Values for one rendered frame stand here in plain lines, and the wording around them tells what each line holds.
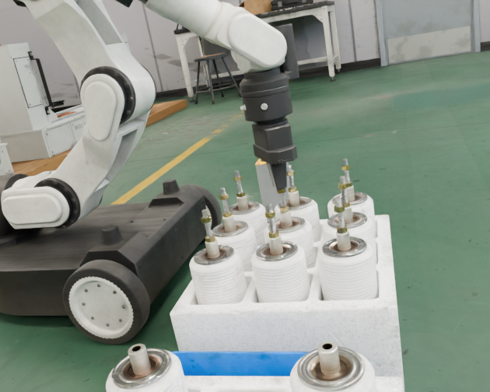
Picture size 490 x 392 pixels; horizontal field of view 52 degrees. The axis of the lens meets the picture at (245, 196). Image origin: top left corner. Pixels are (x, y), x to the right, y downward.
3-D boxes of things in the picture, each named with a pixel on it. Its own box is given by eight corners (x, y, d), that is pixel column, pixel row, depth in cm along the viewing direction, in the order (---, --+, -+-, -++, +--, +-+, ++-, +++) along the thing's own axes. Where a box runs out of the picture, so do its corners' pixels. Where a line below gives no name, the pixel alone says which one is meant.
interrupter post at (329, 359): (319, 377, 56) (315, 353, 55) (321, 364, 59) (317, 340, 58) (341, 378, 56) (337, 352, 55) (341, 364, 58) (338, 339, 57)
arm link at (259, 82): (251, 100, 87) (239, 32, 83) (232, 96, 96) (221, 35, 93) (310, 88, 90) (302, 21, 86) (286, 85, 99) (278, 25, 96)
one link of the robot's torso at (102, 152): (15, 212, 135) (82, 61, 114) (60, 187, 153) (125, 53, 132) (61, 246, 135) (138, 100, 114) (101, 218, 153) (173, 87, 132)
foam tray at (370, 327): (189, 395, 95) (168, 313, 90) (239, 289, 131) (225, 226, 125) (405, 400, 84) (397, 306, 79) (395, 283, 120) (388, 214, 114)
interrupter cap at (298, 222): (301, 234, 95) (300, 230, 95) (264, 235, 98) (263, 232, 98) (309, 218, 102) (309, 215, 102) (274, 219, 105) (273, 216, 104)
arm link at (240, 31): (277, 75, 86) (209, 34, 80) (258, 73, 94) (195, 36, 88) (294, 40, 85) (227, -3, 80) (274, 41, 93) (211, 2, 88)
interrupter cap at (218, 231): (247, 221, 107) (246, 218, 107) (250, 234, 100) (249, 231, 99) (212, 227, 107) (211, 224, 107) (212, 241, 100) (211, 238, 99)
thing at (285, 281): (301, 318, 100) (288, 236, 95) (327, 341, 92) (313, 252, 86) (258, 335, 97) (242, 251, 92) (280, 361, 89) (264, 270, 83)
